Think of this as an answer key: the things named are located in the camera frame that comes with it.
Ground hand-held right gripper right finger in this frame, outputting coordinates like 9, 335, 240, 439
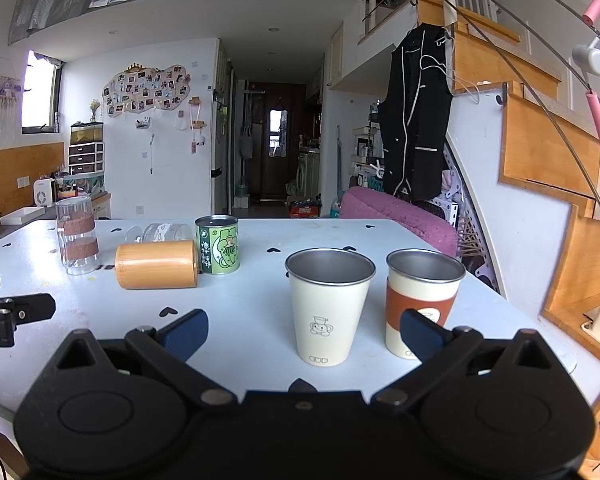
372, 309, 562, 409

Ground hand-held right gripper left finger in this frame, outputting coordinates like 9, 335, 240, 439
55, 309, 239, 409

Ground white steel cup brown sleeve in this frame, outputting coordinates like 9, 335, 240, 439
385, 248, 467, 361

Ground bamboo wooden cup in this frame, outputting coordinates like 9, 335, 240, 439
115, 240, 201, 290

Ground clear glass cup brown sleeve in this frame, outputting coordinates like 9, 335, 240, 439
55, 197, 102, 276

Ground white steel cup bear print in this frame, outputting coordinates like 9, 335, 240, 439
284, 248, 377, 367

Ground clear patterned glass cup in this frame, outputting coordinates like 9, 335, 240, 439
125, 222, 196, 246

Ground white table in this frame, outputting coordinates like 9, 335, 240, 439
0, 218, 579, 453

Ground white flat tray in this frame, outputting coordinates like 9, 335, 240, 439
0, 207, 46, 225

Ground green printed tin can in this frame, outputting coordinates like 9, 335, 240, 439
195, 215, 241, 276

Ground bundle of wooden sticks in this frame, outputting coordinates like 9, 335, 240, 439
456, 214, 487, 262

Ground pink upholstered chair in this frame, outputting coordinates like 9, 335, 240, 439
339, 186, 460, 261

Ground white pegboard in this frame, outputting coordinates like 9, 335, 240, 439
430, 142, 503, 293

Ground plastic drawer unit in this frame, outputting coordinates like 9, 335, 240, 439
67, 142, 105, 176

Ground glass fish tank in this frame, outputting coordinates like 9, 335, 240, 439
70, 122, 105, 145

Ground dark wooden door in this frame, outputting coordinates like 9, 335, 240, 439
252, 82, 301, 202

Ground window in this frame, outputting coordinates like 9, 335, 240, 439
21, 50, 64, 135

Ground washing machine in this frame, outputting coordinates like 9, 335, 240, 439
297, 152, 322, 197

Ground grey tote bag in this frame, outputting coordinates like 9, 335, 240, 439
237, 126, 255, 162

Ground wooden staircase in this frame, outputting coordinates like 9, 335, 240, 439
417, 0, 600, 480

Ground black coat white trim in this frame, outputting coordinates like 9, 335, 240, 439
377, 23, 454, 201

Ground door mirror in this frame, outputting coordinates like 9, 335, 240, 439
268, 108, 287, 159

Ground cloud-shaped photo board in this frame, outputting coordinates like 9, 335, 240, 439
102, 63, 191, 119

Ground metal stair railing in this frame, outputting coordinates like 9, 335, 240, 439
362, 0, 600, 261

